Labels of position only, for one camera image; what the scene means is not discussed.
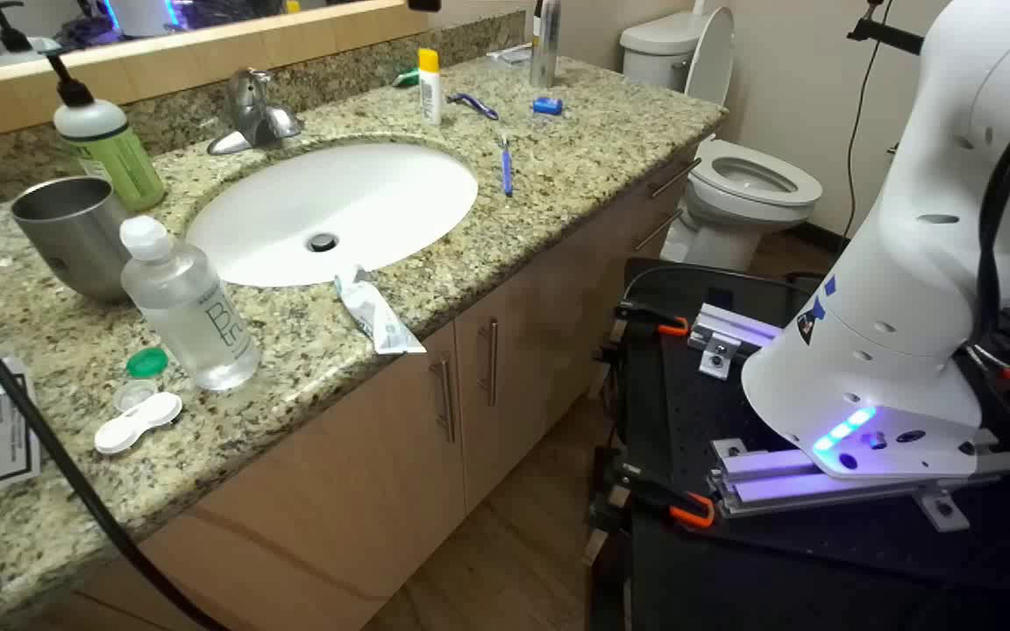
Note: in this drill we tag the green soap pump bottle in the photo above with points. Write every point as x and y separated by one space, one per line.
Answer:
112 144

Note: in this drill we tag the blue toothbrush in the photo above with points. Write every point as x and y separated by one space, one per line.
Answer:
506 169

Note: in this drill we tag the aluminium robot base mount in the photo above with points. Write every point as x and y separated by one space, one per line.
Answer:
787 476

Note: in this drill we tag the white toilet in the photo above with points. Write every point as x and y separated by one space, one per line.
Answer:
734 186

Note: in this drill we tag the chrome sink faucet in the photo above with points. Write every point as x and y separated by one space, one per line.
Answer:
255 115

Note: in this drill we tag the stainless steel cup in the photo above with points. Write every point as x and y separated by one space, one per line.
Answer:
73 234

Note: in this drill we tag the clear plastic bottle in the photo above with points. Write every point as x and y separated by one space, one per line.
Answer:
189 311

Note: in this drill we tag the green round cap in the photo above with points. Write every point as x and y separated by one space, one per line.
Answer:
144 365

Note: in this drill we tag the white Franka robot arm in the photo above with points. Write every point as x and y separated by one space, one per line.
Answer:
893 267

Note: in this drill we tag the silver spray can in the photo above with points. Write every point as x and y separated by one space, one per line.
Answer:
546 40

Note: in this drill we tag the white toothpaste tube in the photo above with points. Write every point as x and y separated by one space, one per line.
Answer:
373 315

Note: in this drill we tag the small green tube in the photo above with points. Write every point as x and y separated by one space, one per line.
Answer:
407 77

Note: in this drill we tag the wood framed mirror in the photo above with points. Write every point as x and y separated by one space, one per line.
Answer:
157 55

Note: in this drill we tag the orange black clamp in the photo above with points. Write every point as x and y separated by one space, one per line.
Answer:
691 510
673 327

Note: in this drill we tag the white flat packet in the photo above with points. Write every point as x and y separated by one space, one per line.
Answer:
510 55

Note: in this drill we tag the black robot cart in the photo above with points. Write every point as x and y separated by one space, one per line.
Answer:
691 564

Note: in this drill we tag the white oval sink basin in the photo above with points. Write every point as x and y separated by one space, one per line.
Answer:
343 212

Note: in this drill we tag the white tube yellow cap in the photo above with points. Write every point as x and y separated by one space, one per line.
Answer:
428 86

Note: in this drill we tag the small blue box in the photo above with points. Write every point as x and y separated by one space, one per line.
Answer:
547 107

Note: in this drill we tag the granite bathroom vanity counter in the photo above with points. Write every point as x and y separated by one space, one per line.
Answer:
413 468

